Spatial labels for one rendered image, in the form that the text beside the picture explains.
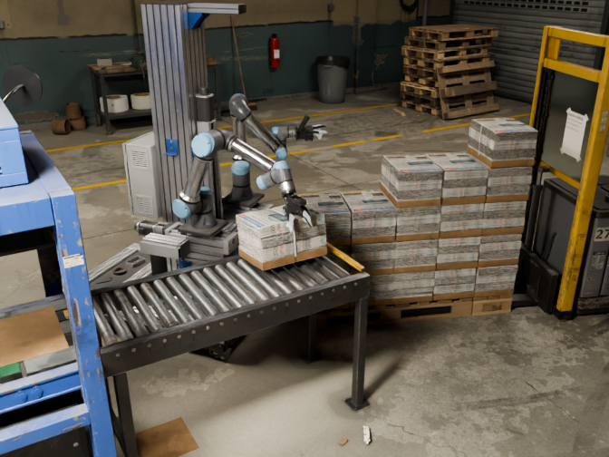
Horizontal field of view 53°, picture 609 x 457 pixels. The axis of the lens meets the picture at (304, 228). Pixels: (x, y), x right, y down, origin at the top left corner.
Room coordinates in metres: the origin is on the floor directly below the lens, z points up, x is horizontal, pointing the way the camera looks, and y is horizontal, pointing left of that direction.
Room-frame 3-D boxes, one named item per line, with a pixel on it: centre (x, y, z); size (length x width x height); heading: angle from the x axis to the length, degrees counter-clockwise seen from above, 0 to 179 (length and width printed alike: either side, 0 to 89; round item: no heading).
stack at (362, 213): (3.69, -0.55, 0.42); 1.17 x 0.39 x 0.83; 99
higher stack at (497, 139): (3.81, -1.27, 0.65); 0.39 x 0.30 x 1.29; 9
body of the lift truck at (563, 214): (3.94, -2.06, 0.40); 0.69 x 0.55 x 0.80; 9
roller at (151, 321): (2.38, 0.73, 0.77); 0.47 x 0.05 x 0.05; 30
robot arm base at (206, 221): (3.29, 0.60, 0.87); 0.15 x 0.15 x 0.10
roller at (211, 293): (2.55, 0.45, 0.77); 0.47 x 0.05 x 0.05; 30
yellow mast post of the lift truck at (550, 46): (4.20, -1.64, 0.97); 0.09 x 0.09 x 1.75; 9
